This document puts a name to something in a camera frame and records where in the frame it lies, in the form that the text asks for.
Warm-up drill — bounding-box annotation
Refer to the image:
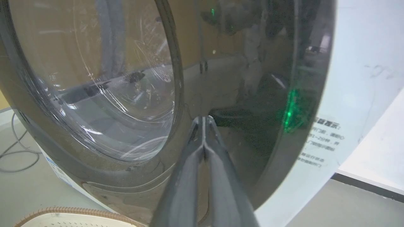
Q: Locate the white washing machine body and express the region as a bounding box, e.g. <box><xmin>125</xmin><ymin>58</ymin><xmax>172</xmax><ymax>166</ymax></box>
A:
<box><xmin>33</xmin><ymin>0</ymin><xmax>404</xmax><ymax>227</ymax></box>

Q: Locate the blue white energy label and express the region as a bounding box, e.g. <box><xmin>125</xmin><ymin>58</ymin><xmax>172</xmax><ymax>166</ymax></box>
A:
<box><xmin>44</xmin><ymin>155</ymin><xmax>74</xmax><ymax>187</ymax></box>

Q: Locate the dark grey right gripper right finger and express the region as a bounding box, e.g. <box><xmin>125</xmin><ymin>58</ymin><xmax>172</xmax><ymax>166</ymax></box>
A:
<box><xmin>204</xmin><ymin>115</ymin><xmax>260</xmax><ymax>227</ymax></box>

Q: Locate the white warning label sticker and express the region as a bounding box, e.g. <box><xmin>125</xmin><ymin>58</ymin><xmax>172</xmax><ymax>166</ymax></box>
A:
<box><xmin>300</xmin><ymin>117</ymin><xmax>346</xmax><ymax>169</ymax></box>

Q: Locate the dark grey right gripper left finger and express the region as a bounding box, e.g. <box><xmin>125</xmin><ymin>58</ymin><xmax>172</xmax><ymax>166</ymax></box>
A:
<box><xmin>150</xmin><ymin>116</ymin><xmax>206</xmax><ymax>227</ymax></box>

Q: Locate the white basket with brown rim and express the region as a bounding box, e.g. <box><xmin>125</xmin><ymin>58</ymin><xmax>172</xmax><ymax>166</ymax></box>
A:
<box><xmin>13</xmin><ymin>207</ymin><xmax>145</xmax><ymax>227</ymax></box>

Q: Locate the dark round washing machine door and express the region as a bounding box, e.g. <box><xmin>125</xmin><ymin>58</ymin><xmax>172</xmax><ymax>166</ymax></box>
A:
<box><xmin>0</xmin><ymin>0</ymin><xmax>337</xmax><ymax>225</ymax></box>

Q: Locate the grey cable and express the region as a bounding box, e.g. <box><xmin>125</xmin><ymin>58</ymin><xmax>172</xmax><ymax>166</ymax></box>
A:
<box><xmin>0</xmin><ymin>113</ymin><xmax>42</xmax><ymax>173</ymax></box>

